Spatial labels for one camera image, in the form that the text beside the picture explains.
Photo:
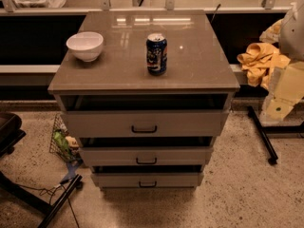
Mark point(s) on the grey drawer cabinet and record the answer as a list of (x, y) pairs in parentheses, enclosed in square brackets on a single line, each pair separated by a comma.
[(197, 77)]

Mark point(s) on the white ceramic bowl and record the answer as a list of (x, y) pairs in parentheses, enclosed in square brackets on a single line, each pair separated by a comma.
[(86, 46)]

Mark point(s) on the yellow crumpled cloth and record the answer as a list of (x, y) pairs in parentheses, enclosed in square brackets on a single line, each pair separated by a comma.
[(262, 57)]

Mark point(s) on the blue soda can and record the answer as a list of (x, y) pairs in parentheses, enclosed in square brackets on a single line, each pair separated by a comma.
[(156, 53)]

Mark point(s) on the grey bottom drawer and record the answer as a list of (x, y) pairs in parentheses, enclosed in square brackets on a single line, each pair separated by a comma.
[(147, 180)]

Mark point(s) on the wire mesh waste basket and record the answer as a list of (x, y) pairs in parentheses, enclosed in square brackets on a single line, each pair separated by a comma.
[(62, 144)]

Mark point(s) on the grey drawer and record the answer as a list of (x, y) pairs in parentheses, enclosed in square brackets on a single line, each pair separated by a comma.
[(168, 123), (147, 180), (124, 156)]

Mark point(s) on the black stand base right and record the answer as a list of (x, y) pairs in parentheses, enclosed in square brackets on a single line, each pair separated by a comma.
[(273, 131)]

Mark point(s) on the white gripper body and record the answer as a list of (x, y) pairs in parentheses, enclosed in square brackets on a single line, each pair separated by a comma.
[(294, 32)]

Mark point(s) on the grey top drawer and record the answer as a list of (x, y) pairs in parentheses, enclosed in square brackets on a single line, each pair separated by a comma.
[(168, 123)]

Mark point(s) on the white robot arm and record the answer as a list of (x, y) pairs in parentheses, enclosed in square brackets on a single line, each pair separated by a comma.
[(291, 38)]

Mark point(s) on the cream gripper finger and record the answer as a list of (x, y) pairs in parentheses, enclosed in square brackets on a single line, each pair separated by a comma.
[(277, 111), (269, 83)]

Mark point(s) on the dark chair seat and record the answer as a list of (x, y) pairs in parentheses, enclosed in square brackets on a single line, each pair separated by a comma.
[(10, 132)]

